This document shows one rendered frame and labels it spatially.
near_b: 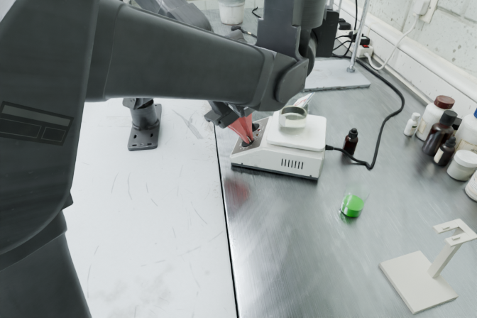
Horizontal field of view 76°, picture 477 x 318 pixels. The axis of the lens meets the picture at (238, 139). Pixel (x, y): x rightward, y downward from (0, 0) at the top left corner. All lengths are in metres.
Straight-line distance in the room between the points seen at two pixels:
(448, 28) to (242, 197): 0.77
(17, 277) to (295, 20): 0.30
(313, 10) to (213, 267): 0.41
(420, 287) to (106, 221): 0.54
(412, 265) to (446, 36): 0.70
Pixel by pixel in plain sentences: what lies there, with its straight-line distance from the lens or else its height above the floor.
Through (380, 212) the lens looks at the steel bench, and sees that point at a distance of 0.67.
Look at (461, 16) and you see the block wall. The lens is 1.08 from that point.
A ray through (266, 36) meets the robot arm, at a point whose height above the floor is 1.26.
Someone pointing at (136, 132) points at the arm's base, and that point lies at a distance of 0.82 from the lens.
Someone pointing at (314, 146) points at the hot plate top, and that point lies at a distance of 0.63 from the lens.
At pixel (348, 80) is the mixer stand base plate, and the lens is 1.09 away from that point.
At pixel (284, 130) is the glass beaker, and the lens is 0.64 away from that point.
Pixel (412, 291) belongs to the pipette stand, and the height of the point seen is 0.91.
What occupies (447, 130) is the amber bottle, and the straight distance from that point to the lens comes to 0.82.
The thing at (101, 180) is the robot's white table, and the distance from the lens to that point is 0.73.
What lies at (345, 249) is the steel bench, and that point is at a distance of 0.59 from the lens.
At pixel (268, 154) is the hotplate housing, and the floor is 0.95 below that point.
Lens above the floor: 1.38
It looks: 38 degrees down
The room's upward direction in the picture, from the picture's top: straight up
